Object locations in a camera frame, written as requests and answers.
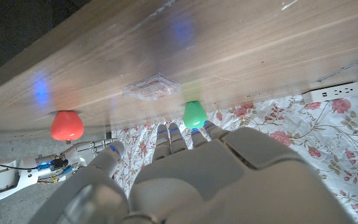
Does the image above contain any red ball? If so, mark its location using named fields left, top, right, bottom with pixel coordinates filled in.
left=50, top=110, right=85, bottom=141

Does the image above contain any floral backdrop cloth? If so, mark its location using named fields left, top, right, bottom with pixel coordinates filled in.
left=112, top=77, right=358, bottom=224

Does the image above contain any white power strip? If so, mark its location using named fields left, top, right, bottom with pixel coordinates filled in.
left=301, top=82, right=358, bottom=105

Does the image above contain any green ball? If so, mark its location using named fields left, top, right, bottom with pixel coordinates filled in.
left=183, top=100, right=208, bottom=130

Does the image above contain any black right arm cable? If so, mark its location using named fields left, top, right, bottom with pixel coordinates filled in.
left=0, top=162, right=39, bottom=170

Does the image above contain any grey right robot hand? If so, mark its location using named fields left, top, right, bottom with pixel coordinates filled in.
left=35, top=138, right=119, bottom=185

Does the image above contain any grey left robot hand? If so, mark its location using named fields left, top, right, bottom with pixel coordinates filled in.
left=28, top=120, right=357, bottom=224

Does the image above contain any clear eyeshadow palette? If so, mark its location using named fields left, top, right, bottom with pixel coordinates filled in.
left=122, top=72, right=182, bottom=101

